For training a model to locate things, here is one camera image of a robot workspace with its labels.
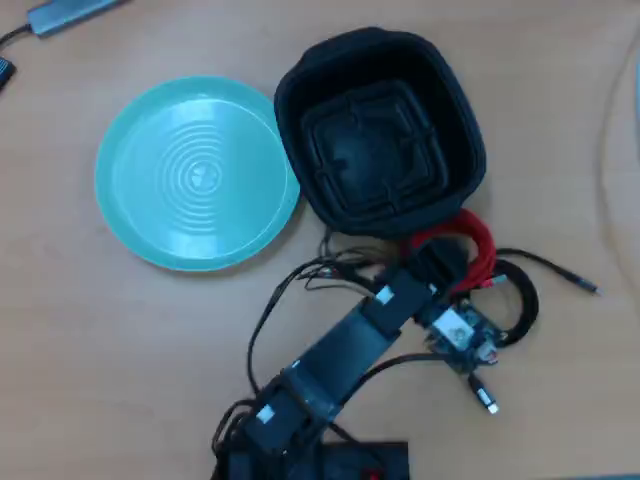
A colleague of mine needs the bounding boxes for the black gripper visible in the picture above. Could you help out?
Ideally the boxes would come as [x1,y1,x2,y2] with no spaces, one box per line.
[360,240,470,337]

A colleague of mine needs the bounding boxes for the thin black robot wires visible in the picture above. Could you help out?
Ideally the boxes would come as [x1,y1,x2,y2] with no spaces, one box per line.
[247,227,396,401]

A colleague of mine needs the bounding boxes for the black charging cable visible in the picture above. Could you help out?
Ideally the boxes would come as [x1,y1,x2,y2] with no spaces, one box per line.
[452,247,604,417]

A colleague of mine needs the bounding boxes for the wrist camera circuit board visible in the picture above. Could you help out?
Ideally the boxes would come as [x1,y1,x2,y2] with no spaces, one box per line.
[417,297,501,376]

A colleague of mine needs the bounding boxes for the grey usb hub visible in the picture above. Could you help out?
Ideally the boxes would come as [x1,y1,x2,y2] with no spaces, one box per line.
[25,0,134,39]

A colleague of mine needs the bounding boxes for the white cable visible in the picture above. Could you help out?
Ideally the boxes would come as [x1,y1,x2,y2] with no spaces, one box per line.
[597,24,640,301]

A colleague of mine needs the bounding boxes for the dark flat connector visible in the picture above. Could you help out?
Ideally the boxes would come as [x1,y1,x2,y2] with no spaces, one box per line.
[0,55,19,94]

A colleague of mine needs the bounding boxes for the black hub cable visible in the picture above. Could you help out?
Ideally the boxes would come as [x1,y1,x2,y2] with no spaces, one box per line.
[0,23,32,49]

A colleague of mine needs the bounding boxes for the black square bowl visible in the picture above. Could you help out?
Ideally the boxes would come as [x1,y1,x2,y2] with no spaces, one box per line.
[272,25,489,240]

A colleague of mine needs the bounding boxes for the red charging cable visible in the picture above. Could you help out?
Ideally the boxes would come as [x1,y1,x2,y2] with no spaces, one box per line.
[405,207,507,297]

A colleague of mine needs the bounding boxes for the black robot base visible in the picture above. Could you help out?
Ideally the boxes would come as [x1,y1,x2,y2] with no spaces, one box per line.
[212,439,411,480]

